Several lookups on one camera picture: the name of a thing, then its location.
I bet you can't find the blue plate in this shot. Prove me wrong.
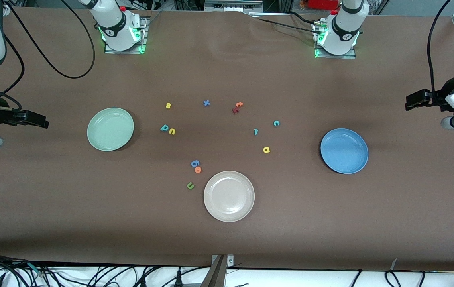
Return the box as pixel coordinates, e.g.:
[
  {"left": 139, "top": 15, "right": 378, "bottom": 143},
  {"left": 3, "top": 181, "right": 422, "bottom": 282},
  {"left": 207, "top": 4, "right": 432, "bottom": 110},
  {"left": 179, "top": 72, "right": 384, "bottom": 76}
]
[{"left": 320, "top": 128, "right": 369, "bottom": 175}]

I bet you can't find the aluminium profile bar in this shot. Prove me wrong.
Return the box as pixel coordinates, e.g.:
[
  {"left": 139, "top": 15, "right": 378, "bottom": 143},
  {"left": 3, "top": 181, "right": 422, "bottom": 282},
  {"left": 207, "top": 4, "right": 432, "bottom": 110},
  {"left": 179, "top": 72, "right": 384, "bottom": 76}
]
[{"left": 200, "top": 255, "right": 227, "bottom": 287}]

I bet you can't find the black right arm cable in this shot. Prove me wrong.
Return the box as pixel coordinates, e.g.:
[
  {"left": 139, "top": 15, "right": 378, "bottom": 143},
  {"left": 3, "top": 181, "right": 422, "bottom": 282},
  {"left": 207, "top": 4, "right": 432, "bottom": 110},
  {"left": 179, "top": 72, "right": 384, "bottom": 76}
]
[{"left": 0, "top": 0, "right": 96, "bottom": 110}]

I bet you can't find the grey metal rack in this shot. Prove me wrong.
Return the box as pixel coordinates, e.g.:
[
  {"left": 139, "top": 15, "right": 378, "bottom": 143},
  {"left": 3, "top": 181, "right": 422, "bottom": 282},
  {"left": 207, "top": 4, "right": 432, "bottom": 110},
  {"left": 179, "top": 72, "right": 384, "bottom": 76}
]
[{"left": 204, "top": 0, "right": 263, "bottom": 12}]

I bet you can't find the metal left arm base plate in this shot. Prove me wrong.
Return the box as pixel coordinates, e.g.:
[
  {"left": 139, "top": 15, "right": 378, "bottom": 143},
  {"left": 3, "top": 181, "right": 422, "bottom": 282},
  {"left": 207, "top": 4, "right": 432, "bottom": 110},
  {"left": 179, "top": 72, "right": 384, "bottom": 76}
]
[{"left": 314, "top": 22, "right": 357, "bottom": 59}]

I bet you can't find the green plate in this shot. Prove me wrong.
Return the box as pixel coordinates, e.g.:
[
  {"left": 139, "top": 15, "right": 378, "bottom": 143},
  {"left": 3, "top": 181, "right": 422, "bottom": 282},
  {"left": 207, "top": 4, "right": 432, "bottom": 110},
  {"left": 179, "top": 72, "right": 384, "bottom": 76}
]
[{"left": 87, "top": 107, "right": 135, "bottom": 152}]

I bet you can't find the beige plate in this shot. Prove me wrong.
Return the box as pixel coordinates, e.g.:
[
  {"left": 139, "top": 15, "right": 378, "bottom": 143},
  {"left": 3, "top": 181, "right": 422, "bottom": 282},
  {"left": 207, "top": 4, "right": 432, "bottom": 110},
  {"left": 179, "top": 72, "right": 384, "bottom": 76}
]
[{"left": 203, "top": 171, "right": 255, "bottom": 222}]

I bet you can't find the brown table cover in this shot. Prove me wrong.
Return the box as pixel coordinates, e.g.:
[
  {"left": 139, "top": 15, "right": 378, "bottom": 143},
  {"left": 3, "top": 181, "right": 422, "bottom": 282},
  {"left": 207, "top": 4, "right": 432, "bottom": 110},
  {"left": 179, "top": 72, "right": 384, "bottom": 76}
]
[{"left": 0, "top": 6, "right": 454, "bottom": 272}]

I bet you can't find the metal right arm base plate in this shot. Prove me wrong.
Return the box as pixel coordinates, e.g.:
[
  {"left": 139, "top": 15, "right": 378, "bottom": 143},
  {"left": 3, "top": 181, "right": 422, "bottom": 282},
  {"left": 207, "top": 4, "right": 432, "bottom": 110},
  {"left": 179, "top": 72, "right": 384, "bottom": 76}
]
[{"left": 104, "top": 18, "right": 147, "bottom": 54}]

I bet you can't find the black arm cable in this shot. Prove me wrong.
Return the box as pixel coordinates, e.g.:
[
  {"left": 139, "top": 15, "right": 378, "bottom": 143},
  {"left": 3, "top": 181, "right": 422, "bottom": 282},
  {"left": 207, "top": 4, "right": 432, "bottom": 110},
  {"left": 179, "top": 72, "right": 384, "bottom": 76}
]
[
  {"left": 427, "top": 0, "right": 452, "bottom": 96},
  {"left": 0, "top": 0, "right": 96, "bottom": 110}
]

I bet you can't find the red box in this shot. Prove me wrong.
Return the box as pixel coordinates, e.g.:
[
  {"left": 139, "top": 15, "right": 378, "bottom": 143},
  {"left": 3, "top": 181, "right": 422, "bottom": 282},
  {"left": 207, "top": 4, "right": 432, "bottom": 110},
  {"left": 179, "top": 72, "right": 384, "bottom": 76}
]
[{"left": 307, "top": 0, "right": 341, "bottom": 10}]

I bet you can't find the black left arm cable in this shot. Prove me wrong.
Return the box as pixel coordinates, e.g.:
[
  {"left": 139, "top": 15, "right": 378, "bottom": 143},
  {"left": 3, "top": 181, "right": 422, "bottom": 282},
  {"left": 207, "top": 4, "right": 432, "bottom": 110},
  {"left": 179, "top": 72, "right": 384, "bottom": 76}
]
[{"left": 427, "top": 0, "right": 452, "bottom": 96}]

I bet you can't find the small metal bracket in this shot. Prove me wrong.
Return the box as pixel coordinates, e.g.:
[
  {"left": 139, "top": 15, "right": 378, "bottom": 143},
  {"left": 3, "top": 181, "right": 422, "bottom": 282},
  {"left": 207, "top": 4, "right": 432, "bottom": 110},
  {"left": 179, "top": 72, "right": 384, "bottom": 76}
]
[{"left": 211, "top": 254, "right": 234, "bottom": 268}]

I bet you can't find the green cable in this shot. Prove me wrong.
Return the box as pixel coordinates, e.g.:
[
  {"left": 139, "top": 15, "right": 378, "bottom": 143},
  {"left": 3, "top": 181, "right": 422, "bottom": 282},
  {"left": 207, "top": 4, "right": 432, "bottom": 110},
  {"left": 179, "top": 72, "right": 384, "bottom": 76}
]
[{"left": 27, "top": 262, "right": 48, "bottom": 277}]

